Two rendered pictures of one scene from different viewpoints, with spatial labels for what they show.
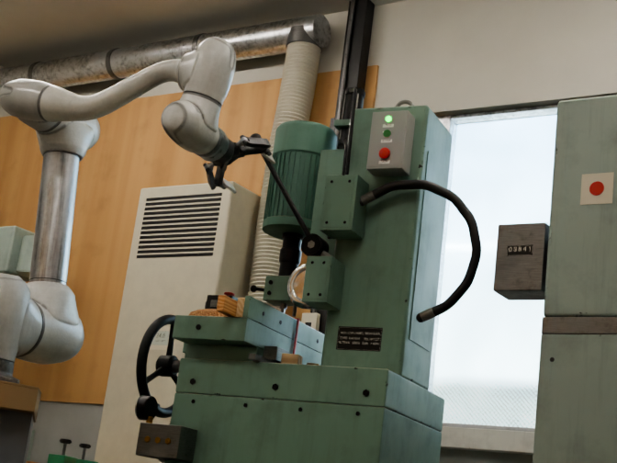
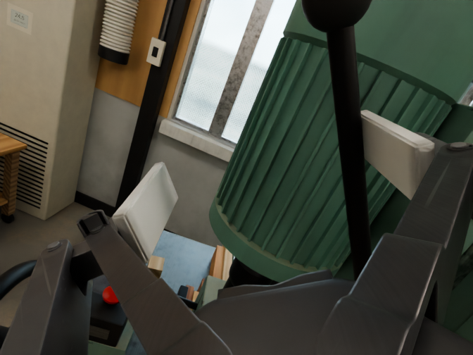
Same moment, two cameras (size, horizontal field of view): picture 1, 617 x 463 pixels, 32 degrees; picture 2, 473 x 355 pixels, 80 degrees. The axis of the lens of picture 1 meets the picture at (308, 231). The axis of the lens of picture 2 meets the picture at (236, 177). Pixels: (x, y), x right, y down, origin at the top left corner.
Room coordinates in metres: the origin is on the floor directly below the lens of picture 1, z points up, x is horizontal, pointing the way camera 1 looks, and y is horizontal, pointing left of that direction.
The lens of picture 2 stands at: (2.70, 0.28, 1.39)
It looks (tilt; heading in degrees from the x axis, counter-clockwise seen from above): 23 degrees down; 326
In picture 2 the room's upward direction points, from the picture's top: 24 degrees clockwise
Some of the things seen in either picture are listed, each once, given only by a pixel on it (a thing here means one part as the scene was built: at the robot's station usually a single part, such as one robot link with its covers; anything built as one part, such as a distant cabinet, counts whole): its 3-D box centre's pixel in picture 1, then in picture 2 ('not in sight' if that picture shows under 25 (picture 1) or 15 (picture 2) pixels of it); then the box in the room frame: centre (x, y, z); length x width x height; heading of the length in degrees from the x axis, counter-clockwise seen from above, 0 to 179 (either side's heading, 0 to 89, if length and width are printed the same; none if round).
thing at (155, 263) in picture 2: not in sight; (154, 269); (3.13, 0.09, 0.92); 0.04 x 0.03 x 0.04; 161
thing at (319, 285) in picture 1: (323, 283); not in sight; (2.70, -0.05, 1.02); 0.09 x 0.07 x 0.12; 154
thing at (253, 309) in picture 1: (297, 332); not in sight; (2.93, 0.00, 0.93); 0.60 x 0.02 x 0.06; 154
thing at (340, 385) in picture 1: (313, 395); not in sight; (2.87, -0.07, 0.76); 0.57 x 0.45 x 0.09; 64
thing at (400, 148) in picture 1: (390, 143); not in sight; (2.66, -0.18, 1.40); 0.10 x 0.06 x 0.16; 64
